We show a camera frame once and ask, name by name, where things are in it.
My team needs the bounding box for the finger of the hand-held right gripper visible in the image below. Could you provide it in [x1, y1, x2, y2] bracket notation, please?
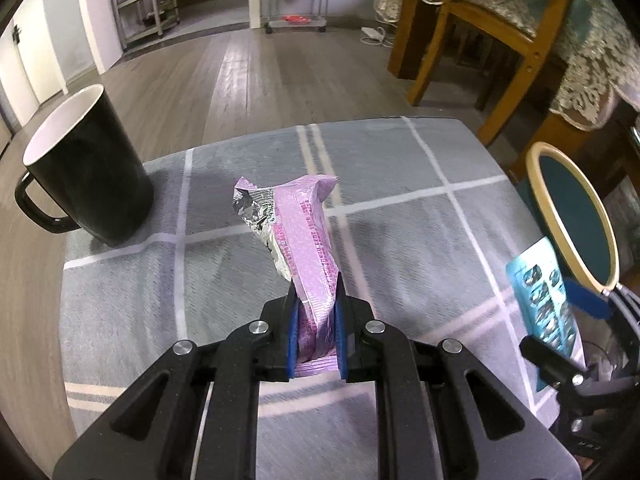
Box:
[564, 280, 640, 372]
[520, 335, 601, 391]

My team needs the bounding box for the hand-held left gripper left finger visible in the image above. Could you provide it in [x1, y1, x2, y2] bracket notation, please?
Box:
[52, 272, 302, 480]

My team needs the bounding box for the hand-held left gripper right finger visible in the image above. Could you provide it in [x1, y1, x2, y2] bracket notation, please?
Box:
[334, 271, 583, 480]

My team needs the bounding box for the teal blister pack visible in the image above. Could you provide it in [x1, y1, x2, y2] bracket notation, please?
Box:
[505, 236, 587, 393]

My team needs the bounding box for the teal bin with beige rim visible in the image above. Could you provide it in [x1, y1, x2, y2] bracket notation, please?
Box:
[515, 141, 621, 293]

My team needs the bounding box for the pink snack wrapper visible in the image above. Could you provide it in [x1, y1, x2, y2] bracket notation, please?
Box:
[231, 174, 341, 378]

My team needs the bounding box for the wooden chair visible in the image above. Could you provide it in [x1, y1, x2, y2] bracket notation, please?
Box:
[407, 0, 581, 148]

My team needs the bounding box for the black mug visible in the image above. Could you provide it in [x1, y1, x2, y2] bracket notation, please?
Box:
[14, 84, 155, 248]

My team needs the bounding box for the wooden dining table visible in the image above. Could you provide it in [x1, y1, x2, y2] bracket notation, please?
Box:
[389, 0, 451, 81]

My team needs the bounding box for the metal shelf rack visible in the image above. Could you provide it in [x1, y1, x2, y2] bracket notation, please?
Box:
[110, 0, 181, 46]

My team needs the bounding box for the white door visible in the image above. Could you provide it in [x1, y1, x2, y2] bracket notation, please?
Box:
[0, 22, 66, 128]

